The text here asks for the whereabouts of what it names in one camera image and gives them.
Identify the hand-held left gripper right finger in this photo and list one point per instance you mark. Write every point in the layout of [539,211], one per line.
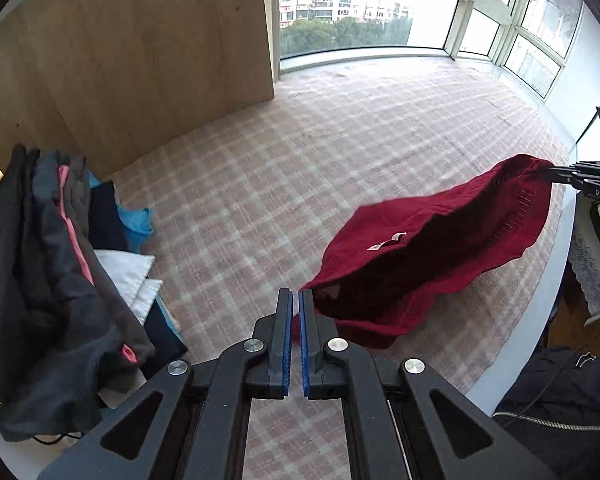
[306,345]

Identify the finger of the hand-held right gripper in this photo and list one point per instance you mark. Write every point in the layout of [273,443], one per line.
[572,181]
[580,167]

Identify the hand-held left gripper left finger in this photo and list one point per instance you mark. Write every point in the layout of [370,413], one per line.
[285,345]

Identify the dark red knit garment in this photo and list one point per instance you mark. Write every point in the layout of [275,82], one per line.
[405,230]

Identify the stack of folded clothes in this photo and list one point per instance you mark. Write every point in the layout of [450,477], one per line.
[40,260]

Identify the white lace cloth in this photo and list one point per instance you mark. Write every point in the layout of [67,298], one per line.
[592,270]

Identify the dark wooden cabinet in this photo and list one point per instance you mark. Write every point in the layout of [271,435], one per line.
[577,330]

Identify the pink plaid blanket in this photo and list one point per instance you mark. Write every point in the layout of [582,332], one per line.
[260,185]

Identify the person's black jacket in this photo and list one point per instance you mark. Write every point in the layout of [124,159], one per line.
[570,400]

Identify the large window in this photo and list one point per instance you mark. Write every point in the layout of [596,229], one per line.
[360,20]

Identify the wooden panel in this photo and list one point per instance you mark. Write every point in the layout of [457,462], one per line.
[155,50]

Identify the white bed frame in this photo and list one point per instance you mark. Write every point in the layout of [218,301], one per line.
[568,240]

